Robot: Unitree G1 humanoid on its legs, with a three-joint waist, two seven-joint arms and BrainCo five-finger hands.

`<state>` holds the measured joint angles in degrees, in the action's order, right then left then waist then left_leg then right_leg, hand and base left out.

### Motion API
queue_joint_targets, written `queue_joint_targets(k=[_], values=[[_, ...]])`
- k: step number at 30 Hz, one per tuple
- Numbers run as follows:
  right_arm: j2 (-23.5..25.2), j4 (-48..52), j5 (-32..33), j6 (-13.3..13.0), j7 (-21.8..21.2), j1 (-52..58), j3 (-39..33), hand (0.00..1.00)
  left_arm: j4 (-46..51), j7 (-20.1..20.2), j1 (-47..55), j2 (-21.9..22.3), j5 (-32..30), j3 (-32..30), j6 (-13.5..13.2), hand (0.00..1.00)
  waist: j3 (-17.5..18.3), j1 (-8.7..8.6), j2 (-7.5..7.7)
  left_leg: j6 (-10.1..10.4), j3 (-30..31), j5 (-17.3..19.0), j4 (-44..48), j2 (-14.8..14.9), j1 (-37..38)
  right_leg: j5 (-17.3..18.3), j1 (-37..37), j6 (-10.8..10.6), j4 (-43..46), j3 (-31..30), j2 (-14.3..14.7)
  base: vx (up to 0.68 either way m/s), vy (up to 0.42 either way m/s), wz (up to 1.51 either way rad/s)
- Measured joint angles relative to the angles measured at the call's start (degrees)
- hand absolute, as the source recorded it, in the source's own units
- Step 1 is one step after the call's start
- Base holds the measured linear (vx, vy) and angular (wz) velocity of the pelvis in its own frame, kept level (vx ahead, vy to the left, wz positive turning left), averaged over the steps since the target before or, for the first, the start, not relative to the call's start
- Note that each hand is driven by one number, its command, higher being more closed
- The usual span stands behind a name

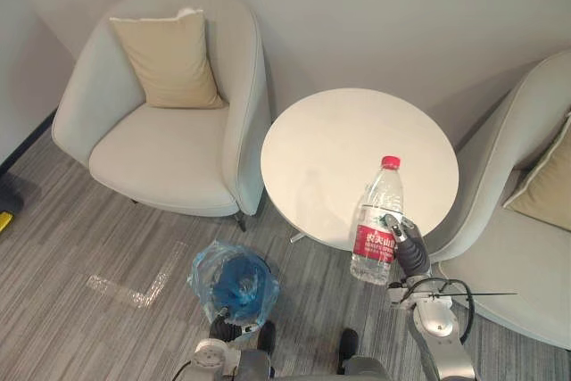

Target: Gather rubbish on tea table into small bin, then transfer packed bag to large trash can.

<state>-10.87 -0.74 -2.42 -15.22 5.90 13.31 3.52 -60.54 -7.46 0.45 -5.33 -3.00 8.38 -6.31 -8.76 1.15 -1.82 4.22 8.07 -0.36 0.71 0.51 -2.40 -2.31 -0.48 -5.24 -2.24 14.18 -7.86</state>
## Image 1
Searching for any round white tea table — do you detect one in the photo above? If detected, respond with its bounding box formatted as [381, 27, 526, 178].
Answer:
[261, 88, 460, 254]

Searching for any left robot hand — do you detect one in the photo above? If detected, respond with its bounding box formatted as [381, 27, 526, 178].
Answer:
[208, 306, 261, 343]

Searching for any clear water bottle red label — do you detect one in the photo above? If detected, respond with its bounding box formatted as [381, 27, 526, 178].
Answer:
[349, 153, 405, 286]

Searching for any light grey armchair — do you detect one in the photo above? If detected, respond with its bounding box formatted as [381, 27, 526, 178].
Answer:
[426, 48, 571, 352]
[51, 0, 273, 233]

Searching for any beige square cushion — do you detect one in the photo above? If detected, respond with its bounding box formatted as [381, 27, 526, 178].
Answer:
[109, 11, 226, 111]
[503, 111, 571, 234]

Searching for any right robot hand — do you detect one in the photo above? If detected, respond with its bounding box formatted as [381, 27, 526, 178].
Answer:
[385, 214, 434, 276]

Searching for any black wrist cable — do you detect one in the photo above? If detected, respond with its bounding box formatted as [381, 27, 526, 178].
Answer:
[403, 277, 519, 355]

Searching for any blue plastic trash bag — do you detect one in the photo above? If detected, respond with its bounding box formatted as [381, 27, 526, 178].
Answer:
[191, 239, 280, 325]

